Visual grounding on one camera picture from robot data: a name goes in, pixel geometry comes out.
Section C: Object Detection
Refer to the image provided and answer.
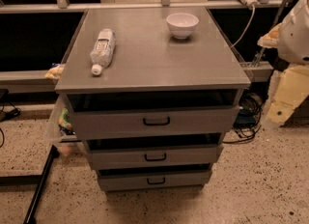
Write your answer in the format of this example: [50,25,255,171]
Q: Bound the clear plastic side bin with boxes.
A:
[43,98,81,154]

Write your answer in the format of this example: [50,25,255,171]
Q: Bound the metal rail frame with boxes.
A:
[0,0,294,94]

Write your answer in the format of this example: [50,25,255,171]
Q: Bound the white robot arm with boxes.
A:
[258,0,309,128]

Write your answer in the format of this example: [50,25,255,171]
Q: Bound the yellow snack bag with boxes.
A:
[45,64,65,80]

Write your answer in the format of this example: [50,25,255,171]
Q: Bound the black cable on left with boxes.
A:
[0,88,21,149]

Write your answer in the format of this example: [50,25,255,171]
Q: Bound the grey drawer cabinet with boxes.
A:
[55,8,250,192]

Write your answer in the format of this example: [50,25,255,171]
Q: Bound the grey drawer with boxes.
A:
[70,106,239,140]
[86,145,223,170]
[98,170,211,191]

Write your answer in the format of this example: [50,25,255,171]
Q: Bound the black floor frame bar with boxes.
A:
[0,146,60,224]

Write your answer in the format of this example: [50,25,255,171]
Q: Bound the black cable bundle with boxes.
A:
[222,93,265,145]

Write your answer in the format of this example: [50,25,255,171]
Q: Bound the white ceramic bowl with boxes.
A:
[166,13,199,39]

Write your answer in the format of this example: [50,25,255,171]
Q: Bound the grey middle drawer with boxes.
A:
[86,145,223,170]

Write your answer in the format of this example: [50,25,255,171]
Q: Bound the white power cable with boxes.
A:
[229,5,257,49]

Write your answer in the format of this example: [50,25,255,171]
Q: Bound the grey bottom drawer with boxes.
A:
[98,170,211,191]

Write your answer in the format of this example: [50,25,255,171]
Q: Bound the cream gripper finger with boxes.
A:
[257,24,281,48]
[262,64,309,128]

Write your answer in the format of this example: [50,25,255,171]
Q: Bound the grey top drawer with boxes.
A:
[70,106,239,140]

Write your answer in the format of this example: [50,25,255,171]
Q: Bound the clear plastic water bottle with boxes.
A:
[90,29,116,76]

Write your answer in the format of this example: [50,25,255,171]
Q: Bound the green snack packet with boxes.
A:
[58,107,72,131]

